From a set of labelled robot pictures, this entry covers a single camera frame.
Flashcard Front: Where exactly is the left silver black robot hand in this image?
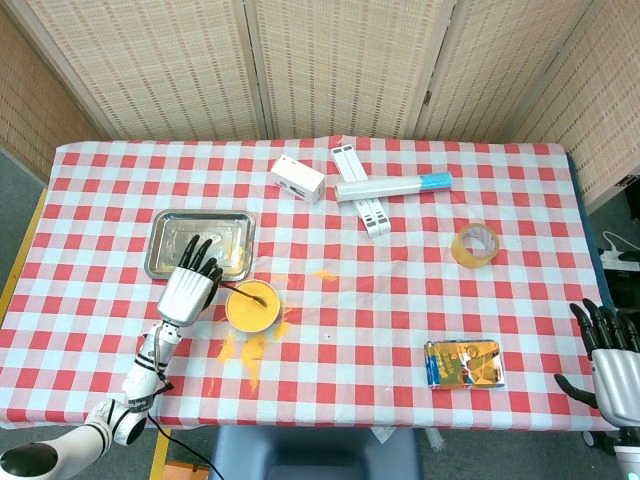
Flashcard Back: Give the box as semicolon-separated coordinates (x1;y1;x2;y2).
157;234;225;327

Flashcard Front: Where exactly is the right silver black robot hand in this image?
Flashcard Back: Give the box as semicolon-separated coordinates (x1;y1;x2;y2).
553;298;640;429

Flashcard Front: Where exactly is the black handled metal spoon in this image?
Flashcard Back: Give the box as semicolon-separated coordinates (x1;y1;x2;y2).
217;282;267;307

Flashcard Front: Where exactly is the bowl of yellow powder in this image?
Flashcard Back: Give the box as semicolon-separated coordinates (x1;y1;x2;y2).
224;279;281;335

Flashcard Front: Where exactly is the rectangular steel tray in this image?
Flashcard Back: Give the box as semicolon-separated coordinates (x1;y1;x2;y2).
144;209;257;282

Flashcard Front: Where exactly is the black equipment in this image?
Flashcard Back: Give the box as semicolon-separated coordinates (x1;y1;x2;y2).
602;267;640;321

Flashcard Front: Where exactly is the white power strip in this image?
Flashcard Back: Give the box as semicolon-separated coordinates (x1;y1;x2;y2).
599;230;640;271

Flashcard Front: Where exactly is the gold blue foil packet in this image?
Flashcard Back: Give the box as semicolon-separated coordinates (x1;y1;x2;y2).
423;337;506;392

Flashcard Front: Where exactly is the white cardboard product box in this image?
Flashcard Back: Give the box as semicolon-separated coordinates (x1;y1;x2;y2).
270;154;327;205

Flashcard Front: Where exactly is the orange box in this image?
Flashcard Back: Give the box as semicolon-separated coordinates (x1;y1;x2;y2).
162;459;211;480

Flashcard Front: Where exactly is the red white checkered tablecloth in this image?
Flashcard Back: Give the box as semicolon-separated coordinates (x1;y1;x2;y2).
0;135;614;432

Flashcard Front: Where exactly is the blue chair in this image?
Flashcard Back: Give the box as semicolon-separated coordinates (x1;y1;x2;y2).
208;424;424;480

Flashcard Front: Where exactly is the white folding stand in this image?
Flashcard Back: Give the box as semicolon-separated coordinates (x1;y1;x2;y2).
329;143;393;239

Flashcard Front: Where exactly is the clear packing tape roll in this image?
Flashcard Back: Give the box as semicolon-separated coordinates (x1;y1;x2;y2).
450;222;501;270

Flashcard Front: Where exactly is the cling film roll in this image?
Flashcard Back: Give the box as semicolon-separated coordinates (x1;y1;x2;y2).
334;171;455;203

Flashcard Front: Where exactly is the beige woven folding screen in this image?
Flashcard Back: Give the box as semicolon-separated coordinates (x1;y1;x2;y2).
0;0;640;211

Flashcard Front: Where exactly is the black floor cable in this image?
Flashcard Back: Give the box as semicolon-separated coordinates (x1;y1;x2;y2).
147;414;224;480

